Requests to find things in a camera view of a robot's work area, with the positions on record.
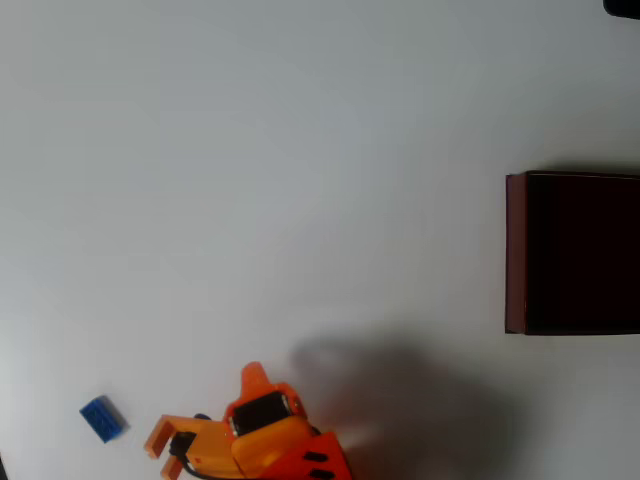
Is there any small blue block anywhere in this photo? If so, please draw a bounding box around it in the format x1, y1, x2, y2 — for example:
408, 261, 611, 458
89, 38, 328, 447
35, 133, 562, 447
78, 394, 132, 445

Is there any dark red box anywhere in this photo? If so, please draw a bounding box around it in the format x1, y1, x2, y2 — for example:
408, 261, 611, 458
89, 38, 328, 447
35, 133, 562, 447
504, 169, 640, 337

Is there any black object at edge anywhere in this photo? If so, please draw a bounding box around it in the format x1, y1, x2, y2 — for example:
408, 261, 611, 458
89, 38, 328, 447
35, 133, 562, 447
602, 0, 640, 20

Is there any black camera module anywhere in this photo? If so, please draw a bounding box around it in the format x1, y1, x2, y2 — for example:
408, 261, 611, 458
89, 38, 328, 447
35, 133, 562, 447
169, 430, 199, 459

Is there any black cable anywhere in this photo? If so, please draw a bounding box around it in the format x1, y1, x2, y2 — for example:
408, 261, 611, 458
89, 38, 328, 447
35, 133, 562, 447
172, 447, 217, 480

